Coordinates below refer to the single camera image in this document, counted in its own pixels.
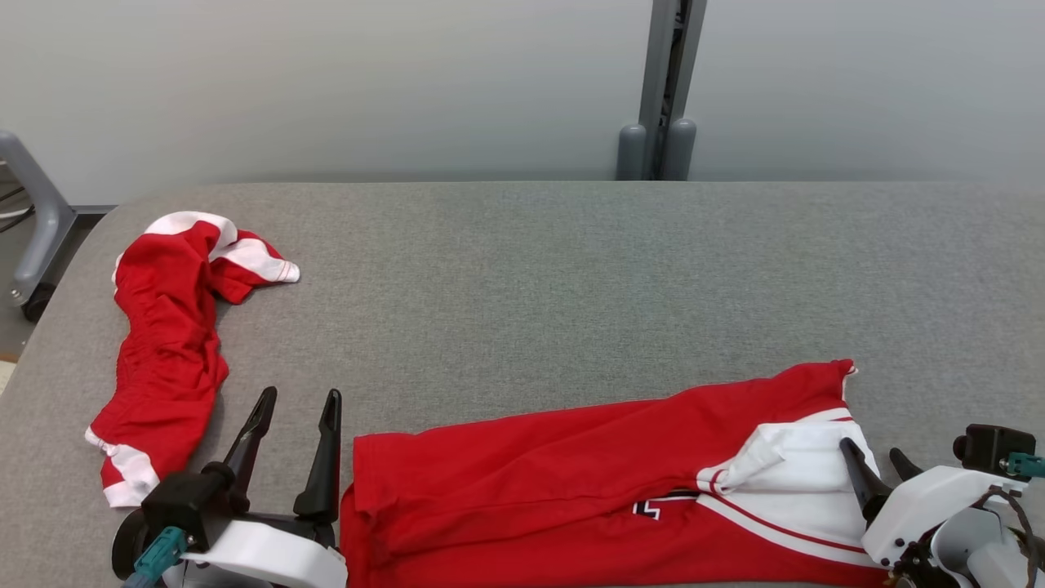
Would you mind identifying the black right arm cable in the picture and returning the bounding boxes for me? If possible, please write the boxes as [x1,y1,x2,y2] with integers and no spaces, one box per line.
[972,484,1039,577]

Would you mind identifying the red white basketball shorts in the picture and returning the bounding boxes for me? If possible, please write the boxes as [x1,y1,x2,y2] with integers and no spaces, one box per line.
[85,210,301,509]

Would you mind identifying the black caster wheel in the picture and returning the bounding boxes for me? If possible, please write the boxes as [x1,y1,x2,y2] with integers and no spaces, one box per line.
[20,280,56,324]

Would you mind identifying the grey partition post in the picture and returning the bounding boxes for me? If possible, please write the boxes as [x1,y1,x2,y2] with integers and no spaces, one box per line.
[615,0,709,182]

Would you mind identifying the grey metal table leg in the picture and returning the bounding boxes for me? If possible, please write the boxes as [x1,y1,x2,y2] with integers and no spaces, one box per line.
[0,129,79,307]

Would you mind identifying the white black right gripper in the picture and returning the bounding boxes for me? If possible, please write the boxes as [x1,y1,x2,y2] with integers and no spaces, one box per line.
[839,437,1029,570]

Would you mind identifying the teal left camera connector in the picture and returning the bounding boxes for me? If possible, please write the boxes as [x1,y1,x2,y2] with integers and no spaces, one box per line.
[121,525,190,588]

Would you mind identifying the red number 23 basketball jersey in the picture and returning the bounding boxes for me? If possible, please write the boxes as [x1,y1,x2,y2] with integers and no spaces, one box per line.
[338,359,892,588]

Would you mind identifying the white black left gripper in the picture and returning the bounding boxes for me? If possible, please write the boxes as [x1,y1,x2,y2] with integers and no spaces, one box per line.
[167,386,349,588]

